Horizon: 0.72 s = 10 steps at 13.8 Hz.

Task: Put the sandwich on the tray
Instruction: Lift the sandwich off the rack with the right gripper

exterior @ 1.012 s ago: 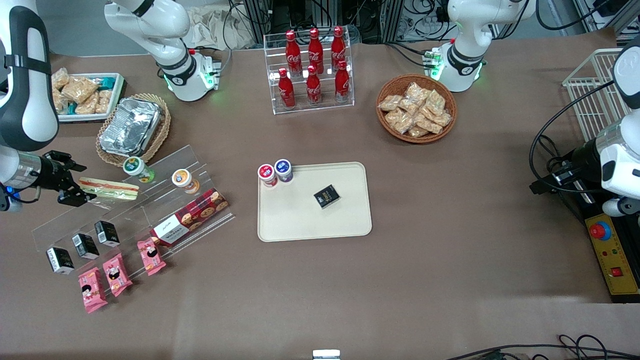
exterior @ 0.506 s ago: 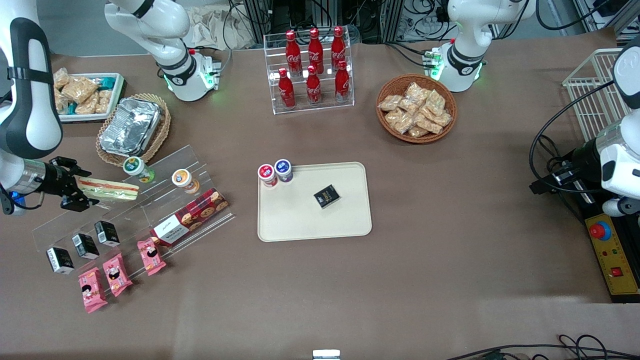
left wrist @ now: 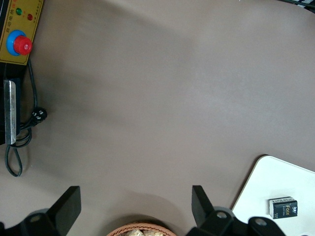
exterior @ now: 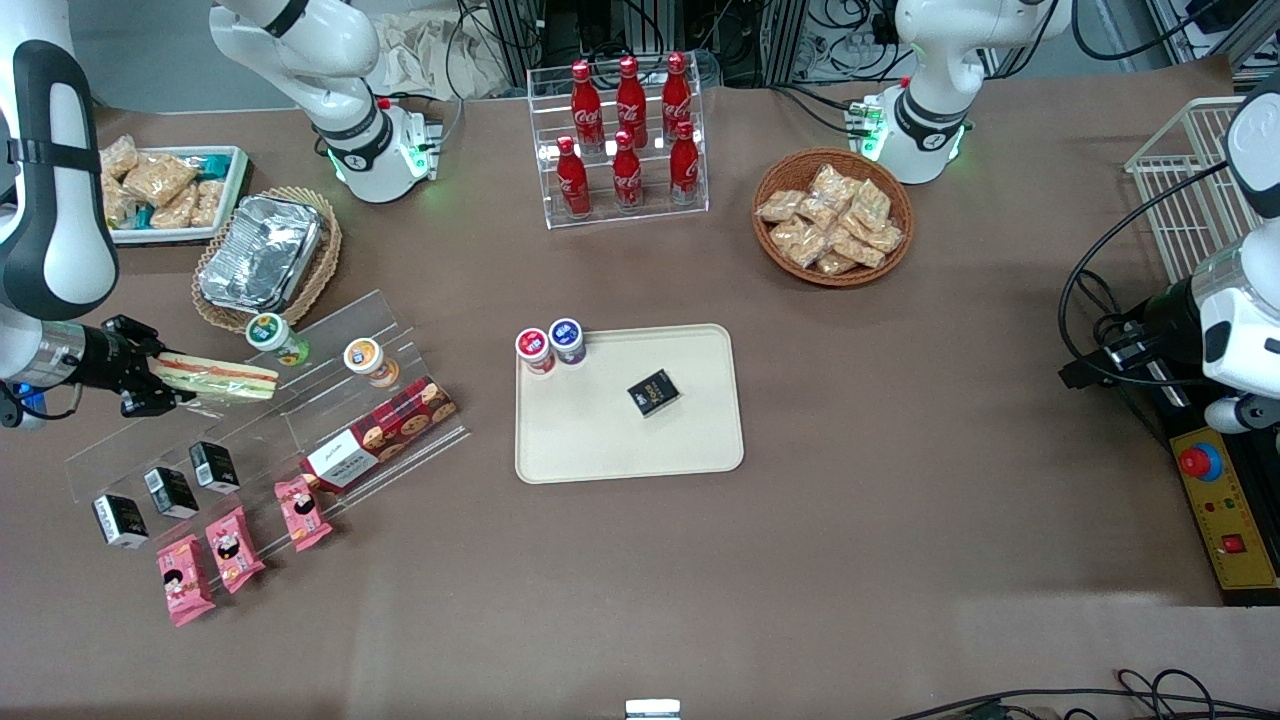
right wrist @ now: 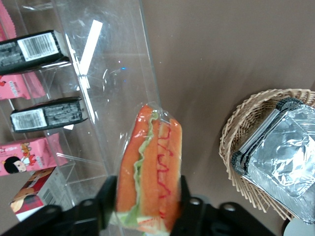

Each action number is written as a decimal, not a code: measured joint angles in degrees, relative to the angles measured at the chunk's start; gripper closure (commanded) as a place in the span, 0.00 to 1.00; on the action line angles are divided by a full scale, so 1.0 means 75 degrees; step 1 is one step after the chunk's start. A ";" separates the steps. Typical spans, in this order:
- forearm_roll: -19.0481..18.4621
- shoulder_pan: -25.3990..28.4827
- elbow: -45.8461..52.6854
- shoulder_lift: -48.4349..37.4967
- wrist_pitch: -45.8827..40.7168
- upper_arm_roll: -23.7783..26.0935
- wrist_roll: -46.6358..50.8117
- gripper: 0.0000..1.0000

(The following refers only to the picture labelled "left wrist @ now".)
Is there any black control box yellow panel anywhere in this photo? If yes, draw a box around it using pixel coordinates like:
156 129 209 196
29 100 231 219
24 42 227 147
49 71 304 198
0 0 45 146

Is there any black Face print box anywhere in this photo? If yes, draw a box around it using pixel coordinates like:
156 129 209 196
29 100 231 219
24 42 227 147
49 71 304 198
268 196 298 220

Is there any red emergency stop button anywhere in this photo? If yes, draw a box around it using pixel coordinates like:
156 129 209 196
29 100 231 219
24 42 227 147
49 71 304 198
6 29 33 57

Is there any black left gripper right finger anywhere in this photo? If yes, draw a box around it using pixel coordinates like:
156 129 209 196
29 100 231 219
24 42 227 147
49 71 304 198
186 185 249 236

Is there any brown wicker basket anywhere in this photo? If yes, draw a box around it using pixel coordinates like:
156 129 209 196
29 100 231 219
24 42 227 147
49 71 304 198
106 222 176 236

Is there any black power cable with plug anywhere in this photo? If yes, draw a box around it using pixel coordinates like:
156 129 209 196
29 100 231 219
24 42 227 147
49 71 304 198
4 59 49 177

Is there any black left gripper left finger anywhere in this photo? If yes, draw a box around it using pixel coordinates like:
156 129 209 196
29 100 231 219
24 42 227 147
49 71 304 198
9 185 82 236

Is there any silver metal bar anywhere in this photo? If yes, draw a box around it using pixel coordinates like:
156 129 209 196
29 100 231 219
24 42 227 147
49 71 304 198
3 80 17 145

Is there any cream plastic tray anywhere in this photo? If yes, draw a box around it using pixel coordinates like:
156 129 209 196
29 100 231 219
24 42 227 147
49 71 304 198
231 154 315 236

